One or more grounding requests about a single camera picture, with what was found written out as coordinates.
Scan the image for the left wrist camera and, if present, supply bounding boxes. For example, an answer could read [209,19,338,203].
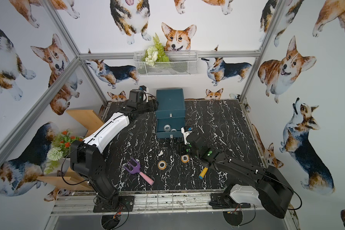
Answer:
[129,85,149,103]

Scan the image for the purple toy garden fork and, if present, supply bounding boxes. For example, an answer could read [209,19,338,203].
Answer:
[123,158,154,186]

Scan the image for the orange tape roll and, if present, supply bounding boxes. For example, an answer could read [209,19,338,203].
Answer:
[158,161,167,170]
[181,155,190,163]

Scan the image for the green toy shovel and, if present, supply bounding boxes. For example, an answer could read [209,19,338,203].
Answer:
[198,167,208,180]

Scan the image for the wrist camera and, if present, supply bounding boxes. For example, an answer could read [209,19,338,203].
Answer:
[129,85,149,103]
[181,127,192,145]

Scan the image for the teal drawer cabinet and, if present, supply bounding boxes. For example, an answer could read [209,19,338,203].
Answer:
[155,88,186,139]

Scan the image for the white wire basket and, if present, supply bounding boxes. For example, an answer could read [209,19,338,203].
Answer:
[133,51,198,76]

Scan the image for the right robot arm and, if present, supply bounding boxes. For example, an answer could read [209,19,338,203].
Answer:
[182,131,295,219]

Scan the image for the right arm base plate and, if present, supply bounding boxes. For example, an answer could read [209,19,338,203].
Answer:
[209,193,251,209]

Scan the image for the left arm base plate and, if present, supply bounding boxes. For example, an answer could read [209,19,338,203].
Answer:
[93,195,135,213]

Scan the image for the potted red flower plant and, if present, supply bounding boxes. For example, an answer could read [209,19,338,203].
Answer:
[44,129,84,175]

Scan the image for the wooden corner shelf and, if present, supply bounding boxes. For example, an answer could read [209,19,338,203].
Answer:
[36,109,105,192]

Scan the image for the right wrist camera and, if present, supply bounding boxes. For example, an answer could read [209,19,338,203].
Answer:
[181,127,192,145]

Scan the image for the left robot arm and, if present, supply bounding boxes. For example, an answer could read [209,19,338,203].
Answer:
[70,100,158,205]

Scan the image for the fern and white flowers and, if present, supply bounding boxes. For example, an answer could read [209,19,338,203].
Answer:
[142,34,170,67]

